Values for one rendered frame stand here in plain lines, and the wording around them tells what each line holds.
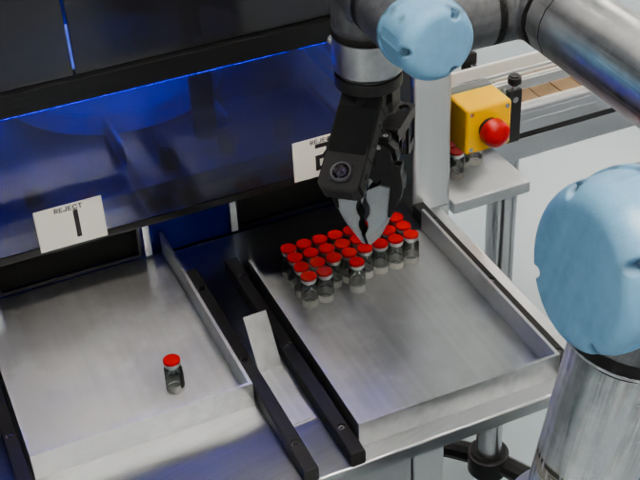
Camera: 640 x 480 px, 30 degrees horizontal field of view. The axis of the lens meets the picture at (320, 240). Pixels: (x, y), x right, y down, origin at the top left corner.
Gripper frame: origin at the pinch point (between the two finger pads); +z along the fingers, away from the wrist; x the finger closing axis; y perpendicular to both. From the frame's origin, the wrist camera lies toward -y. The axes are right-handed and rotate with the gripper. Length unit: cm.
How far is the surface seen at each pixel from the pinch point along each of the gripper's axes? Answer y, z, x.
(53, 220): -3.6, 3.8, 39.1
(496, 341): 8.5, 18.7, -13.7
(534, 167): 186, 109, 17
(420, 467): 32, 71, 3
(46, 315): -4.8, 18.9, 42.5
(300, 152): 19.8, 3.8, 16.1
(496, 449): 59, 91, -4
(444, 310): 12.4, 18.8, -5.9
